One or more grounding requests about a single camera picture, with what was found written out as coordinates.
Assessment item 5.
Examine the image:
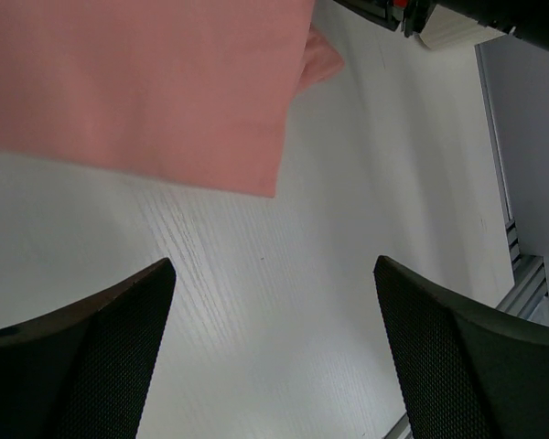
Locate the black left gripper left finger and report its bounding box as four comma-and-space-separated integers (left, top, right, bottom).
0, 258, 176, 438

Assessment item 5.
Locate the aluminium table frame rail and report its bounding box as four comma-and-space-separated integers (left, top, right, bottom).
475, 45, 549, 327

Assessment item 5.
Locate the pink t shirt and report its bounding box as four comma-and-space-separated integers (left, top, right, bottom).
0, 1, 343, 198

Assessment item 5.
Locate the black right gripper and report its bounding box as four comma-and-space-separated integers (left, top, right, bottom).
335, 0, 435, 37

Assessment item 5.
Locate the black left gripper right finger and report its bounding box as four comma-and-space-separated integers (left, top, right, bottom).
373, 256, 549, 438

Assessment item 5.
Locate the white perforated laundry basket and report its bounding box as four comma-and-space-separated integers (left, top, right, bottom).
418, 5, 504, 50

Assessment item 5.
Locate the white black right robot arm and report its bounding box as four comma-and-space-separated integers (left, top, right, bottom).
339, 0, 549, 52

